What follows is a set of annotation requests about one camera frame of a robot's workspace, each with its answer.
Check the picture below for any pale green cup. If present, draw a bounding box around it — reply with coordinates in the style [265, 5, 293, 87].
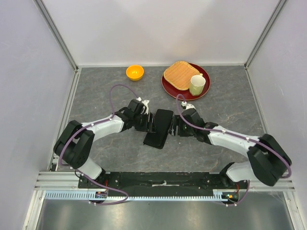
[189, 75, 206, 96]

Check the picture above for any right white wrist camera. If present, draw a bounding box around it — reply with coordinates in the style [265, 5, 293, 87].
[181, 101, 196, 111]

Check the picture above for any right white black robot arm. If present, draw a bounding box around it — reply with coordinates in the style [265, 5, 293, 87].
[169, 107, 292, 189]

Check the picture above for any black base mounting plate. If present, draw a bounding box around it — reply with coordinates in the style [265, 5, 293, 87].
[78, 171, 249, 191]

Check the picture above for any aluminium corner post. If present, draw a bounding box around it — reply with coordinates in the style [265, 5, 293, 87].
[244, 0, 288, 69]
[34, 0, 79, 71]

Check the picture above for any light blue cable duct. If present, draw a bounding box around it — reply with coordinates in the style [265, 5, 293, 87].
[45, 190, 229, 202]

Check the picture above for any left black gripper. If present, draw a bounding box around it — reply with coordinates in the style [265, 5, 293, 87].
[133, 112, 156, 133]

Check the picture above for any right aluminium corner post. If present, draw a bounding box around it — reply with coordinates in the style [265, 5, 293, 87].
[244, 0, 288, 69]

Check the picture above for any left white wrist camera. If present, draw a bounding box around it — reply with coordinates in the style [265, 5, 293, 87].
[136, 97, 150, 114]

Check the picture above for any left aluminium corner post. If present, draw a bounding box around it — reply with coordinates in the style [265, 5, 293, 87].
[34, 0, 79, 71]

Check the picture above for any black zip tool case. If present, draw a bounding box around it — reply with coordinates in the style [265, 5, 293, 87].
[143, 109, 174, 150]

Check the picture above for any aluminium front frame rail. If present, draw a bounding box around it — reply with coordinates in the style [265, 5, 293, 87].
[35, 172, 295, 192]

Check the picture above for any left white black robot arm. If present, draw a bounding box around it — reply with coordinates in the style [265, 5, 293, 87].
[53, 98, 156, 188]

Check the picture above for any woven bamboo basket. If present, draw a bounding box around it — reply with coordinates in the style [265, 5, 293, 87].
[163, 61, 200, 91]

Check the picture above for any orange bowl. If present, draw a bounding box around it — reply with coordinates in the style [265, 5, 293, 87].
[126, 65, 144, 81]

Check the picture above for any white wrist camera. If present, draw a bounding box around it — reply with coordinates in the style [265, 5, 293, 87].
[181, 101, 196, 111]
[136, 97, 150, 114]

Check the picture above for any red round tray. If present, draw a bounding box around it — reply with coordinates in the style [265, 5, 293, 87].
[161, 63, 211, 101]

